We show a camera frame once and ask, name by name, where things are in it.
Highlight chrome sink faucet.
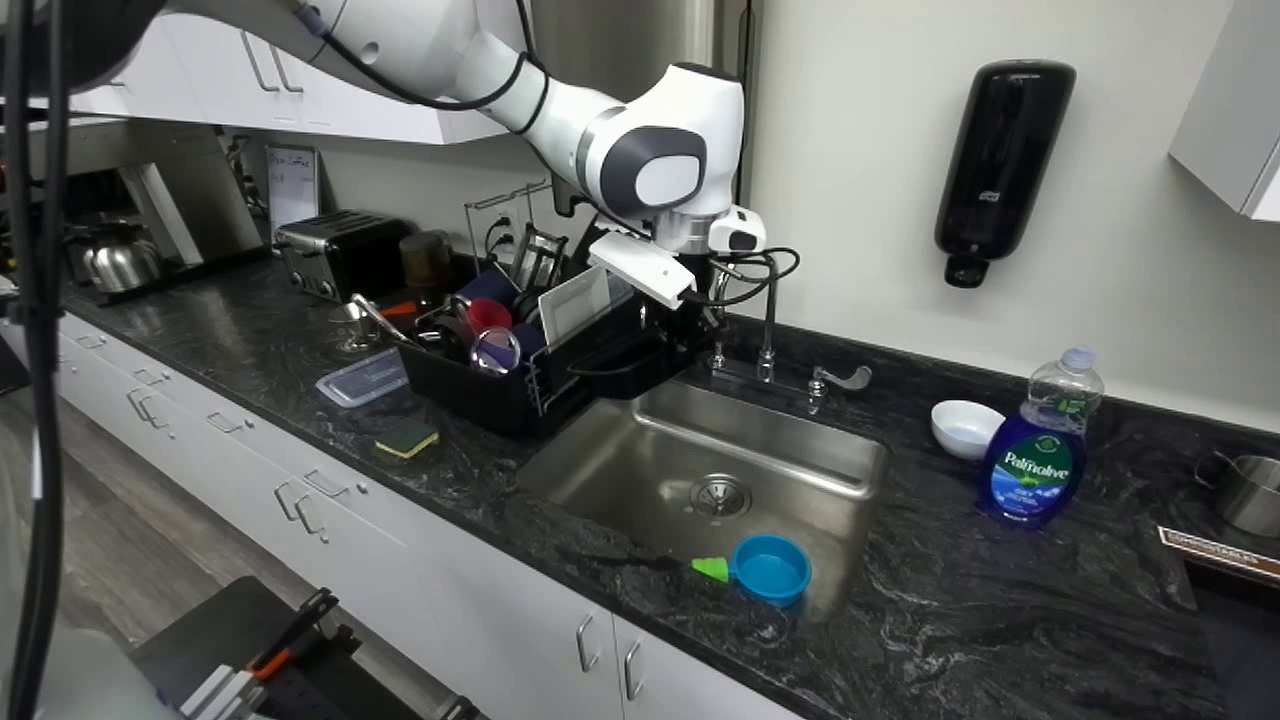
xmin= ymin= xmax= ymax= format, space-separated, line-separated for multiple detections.
xmin=700 ymin=243 xmax=879 ymax=420

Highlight clear plastic container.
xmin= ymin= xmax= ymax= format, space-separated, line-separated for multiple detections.
xmin=313 ymin=347 xmax=416 ymax=415

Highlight thick black cable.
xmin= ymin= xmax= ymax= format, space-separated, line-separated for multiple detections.
xmin=0 ymin=0 xmax=70 ymax=720

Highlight black wall soap dispenser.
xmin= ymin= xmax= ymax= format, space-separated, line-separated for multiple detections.
xmin=932 ymin=57 xmax=1079 ymax=294

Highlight black toaster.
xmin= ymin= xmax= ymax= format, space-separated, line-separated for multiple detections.
xmin=273 ymin=210 xmax=416 ymax=306

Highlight red plastic cup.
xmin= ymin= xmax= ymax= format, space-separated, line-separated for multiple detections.
xmin=454 ymin=294 xmax=517 ymax=336

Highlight black orange handled tool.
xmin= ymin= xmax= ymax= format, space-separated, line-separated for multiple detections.
xmin=245 ymin=584 xmax=344 ymax=692

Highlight blue cup with green handle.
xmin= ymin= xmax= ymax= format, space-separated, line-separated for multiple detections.
xmin=687 ymin=534 xmax=817 ymax=616

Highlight small white bowl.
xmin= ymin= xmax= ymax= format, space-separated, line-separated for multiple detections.
xmin=928 ymin=395 xmax=1012 ymax=463

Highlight white upper wall cabinet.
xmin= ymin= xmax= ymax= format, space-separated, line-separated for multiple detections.
xmin=1167 ymin=0 xmax=1280 ymax=227
xmin=64 ymin=0 xmax=517 ymax=152

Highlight framed paper sign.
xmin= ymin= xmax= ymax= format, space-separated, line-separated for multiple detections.
xmin=258 ymin=140 xmax=327 ymax=250

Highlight black tool cart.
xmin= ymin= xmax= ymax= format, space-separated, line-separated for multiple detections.
xmin=128 ymin=573 xmax=492 ymax=720

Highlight clear drinking glass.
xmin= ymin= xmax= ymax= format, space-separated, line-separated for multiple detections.
xmin=468 ymin=323 xmax=528 ymax=377

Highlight brown jar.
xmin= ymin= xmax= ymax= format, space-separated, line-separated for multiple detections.
xmin=394 ymin=232 xmax=464 ymax=299

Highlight stainless steel conical vessel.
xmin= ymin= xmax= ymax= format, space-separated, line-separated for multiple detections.
xmin=64 ymin=215 xmax=167 ymax=299

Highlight white lower cabinets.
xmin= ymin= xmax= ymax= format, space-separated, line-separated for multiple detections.
xmin=0 ymin=307 xmax=803 ymax=720

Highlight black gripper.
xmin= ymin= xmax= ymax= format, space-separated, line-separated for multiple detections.
xmin=634 ymin=265 xmax=732 ymax=354

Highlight white plate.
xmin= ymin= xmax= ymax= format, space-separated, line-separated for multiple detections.
xmin=533 ymin=262 xmax=640 ymax=354

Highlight metal drawer handle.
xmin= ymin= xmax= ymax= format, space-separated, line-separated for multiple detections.
xmin=300 ymin=463 xmax=360 ymax=505

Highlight stainless steel sink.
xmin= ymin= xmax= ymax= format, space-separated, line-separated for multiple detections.
xmin=510 ymin=377 xmax=897 ymax=632

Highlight black dish rack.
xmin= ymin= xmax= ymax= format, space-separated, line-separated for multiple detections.
xmin=394 ymin=180 xmax=682 ymax=445

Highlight blue dish soap bottle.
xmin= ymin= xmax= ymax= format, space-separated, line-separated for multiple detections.
xmin=975 ymin=344 xmax=1107 ymax=534

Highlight green and yellow sponge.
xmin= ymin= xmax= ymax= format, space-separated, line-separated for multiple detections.
xmin=367 ymin=404 xmax=446 ymax=463

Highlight black flat countertop appliance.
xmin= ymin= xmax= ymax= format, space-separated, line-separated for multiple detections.
xmin=1150 ymin=522 xmax=1280 ymax=720

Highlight round metal sink drain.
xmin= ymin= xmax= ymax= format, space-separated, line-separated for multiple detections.
xmin=657 ymin=469 xmax=751 ymax=526

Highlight steel paper towel dispenser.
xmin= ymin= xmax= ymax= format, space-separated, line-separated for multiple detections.
xmin=528 ymin=0 xmax=751 ymax=88

